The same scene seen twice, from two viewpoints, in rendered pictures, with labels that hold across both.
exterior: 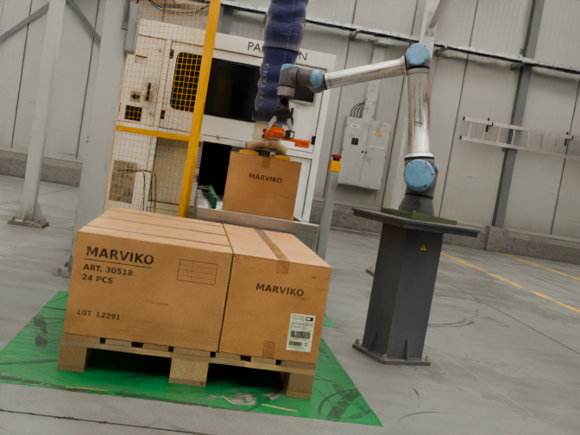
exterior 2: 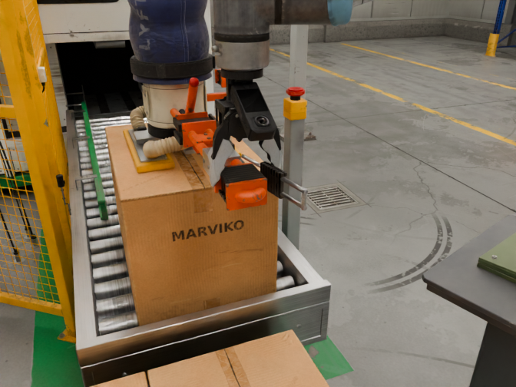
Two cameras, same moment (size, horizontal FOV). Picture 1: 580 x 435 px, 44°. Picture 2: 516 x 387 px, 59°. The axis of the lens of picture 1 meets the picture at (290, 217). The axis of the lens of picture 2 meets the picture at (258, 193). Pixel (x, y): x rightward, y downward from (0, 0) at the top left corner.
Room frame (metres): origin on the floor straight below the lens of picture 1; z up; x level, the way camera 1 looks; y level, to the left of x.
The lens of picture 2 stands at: (3.12, 0.28, 1.42)
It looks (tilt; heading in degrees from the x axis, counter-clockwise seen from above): 26 degrees down; 347
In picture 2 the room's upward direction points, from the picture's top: straight up
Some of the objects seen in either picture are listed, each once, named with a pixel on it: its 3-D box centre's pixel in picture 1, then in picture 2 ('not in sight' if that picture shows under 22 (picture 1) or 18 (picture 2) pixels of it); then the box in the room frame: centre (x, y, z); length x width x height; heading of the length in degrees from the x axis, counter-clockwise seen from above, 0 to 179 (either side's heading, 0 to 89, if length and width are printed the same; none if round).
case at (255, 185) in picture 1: (259, 189); (184, 206); (4.44, 0.22, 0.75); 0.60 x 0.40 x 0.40; 7
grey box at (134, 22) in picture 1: (133, 29); not in sight; (4.69, 1.19, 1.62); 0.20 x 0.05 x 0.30; 8
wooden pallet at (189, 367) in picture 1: (190, 330); not in sight; (3.38, 0.38, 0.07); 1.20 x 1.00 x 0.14; 8
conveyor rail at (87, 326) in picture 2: (198, 210); (77, 191); (5.20, 0.67, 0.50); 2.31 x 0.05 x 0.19; 8
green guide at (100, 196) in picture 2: (206, 194); (83, 145); (5.56, 0.66, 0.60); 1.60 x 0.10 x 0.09; 8
